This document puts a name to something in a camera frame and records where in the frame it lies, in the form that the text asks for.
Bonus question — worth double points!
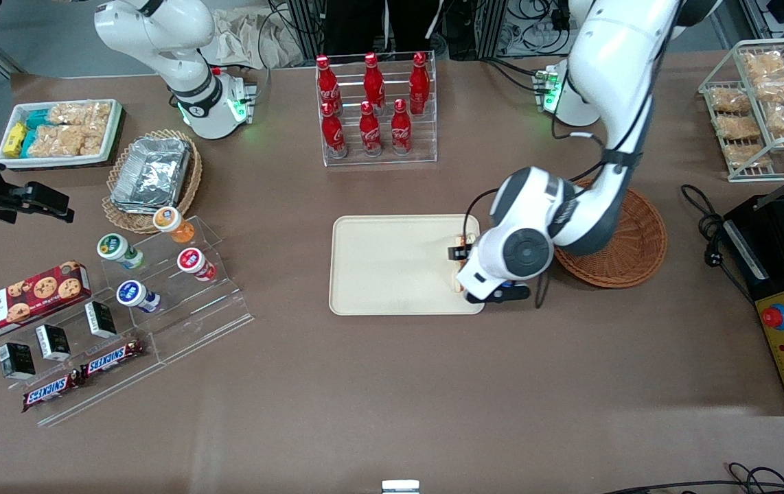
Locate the triangular sandwich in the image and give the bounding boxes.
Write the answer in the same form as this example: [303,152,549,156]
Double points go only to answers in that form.
[452,233,479,294]

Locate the beige plastic tray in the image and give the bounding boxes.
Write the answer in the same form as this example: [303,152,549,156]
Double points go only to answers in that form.
[329,214,486,316]

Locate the white rectangular snack tray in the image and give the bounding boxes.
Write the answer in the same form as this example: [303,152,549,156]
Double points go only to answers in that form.
[0,99,124,169]

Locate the light oval wicker basket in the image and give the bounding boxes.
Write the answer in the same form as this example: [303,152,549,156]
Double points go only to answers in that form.
[102,129,203,235]

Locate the brown wicker basket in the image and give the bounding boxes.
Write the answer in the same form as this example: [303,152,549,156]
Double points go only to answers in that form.
[553,180,669,289]

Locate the clear rice cracker bag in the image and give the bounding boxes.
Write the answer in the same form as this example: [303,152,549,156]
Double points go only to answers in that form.
[48,101,112,128]
[31,125,106,158]

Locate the yellow snack packet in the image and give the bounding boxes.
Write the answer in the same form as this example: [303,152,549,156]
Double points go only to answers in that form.
[3,121,28,158]

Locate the green lid yogurt cup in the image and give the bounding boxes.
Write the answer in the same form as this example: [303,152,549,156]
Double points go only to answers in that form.
[96,233,145,270]

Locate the red Walkers cookie box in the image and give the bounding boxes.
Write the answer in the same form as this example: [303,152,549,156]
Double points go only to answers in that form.
[0,261,92,345]

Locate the stacked aluminium foil containers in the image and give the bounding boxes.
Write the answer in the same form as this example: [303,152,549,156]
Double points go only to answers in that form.
[111,137,192,215]

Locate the clear acrylic bottle rack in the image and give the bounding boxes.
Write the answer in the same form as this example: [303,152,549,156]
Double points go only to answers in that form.
[315,51,438,167]

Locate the orange lid yogurt cup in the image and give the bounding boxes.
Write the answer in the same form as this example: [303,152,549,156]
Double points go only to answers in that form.
[152,206,196,245]

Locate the blue lid yogurt cup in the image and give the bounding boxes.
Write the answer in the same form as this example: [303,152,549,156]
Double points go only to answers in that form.
[115,280,161,314]

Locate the small black carton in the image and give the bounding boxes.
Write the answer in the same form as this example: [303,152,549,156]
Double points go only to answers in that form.
[84,301,117,339]
[34,324,72,362]
[0,342,36,381]

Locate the red cola bottle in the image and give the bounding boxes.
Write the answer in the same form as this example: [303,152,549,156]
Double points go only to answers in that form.
[362,53,387,110]
[408,52,431,115]
[358,101,383,156]
[390,99,413,154]
[321,102,347,158]
[316,55,342,114]

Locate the red lid yogurt cup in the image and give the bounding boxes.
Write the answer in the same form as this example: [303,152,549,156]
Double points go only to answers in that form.
[176,247,218,283]

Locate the Snickers chocolate bar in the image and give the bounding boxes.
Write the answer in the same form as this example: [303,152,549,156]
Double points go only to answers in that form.
[21,370,84,413]
[80,339,146,380]

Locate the clear acrylic stepped cup stand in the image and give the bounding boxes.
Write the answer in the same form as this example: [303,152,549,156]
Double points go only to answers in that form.
[99,215,255,365]

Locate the clear acrylic stepped snack stand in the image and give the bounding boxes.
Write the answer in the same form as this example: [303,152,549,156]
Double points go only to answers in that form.
[0,295,168,428]

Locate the beige cloth bag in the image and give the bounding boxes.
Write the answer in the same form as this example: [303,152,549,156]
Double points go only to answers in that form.
[209,7,305,70]

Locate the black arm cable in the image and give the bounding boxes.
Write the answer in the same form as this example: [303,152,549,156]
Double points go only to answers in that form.
[463,103,647,309]

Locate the black power cable with plug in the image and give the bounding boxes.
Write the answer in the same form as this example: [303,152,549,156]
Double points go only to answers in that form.
[680,184,754,303]

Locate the white wire rack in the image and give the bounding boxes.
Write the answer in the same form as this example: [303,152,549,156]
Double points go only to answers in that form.
[699,38,784,183]

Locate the black appliance frame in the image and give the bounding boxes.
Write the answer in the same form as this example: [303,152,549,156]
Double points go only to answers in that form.
[722,158,784,417]

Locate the black cable on table edge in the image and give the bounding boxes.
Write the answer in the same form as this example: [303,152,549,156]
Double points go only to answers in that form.
[603,462,784,494]

